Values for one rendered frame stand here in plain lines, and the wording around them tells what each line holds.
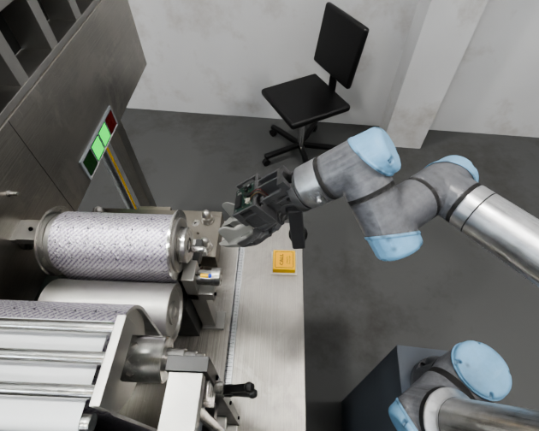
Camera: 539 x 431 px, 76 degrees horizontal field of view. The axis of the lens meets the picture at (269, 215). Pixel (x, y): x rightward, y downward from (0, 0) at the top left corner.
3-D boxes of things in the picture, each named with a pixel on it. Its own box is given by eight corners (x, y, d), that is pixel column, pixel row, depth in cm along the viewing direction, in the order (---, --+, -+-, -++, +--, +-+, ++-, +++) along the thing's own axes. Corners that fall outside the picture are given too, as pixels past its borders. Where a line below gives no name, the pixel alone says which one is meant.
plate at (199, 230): (217, 267, 101) (215, 256, 96) (83, 262, 102) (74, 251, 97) (224, 222, 110) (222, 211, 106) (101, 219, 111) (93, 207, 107)
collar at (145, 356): (168, 387, 51) (156, 377, 46) (127, 386, 51) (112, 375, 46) (176, 343, 55) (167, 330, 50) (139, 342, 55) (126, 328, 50)
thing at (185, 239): (187, 221, 71) (195, 236, 78) (178, 221, 71) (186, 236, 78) (182, 254, 67) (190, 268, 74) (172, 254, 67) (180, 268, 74)
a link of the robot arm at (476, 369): (496, 387, 79) (532, 374, 68) (459, 427, 74) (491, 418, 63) (452, 343, 85) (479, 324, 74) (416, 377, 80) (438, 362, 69)
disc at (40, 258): (63, 287, 75) (24, 252, 63) (61, 287, 75) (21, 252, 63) (87, 232, 83) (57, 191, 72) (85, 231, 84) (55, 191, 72)
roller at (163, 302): (175, 351, 73) (161, 332, 63) (56, 345, 73) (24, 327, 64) (186, 297, 80) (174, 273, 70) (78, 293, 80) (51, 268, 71)
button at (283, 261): (294, 273, 107) (295, 269, 105) (272, 273, 108) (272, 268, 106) (294, 254, 112) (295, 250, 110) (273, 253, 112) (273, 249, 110)
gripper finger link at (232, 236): (202, 233, 66) (237, 209, 62) (224, 245, 69) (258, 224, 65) (201, 245, 64) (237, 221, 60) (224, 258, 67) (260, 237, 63)
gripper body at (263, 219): (233, 185, 63) (285, 156, 57) (263, 209, 68) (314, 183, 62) (228, 219, 59) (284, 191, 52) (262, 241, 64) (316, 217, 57)
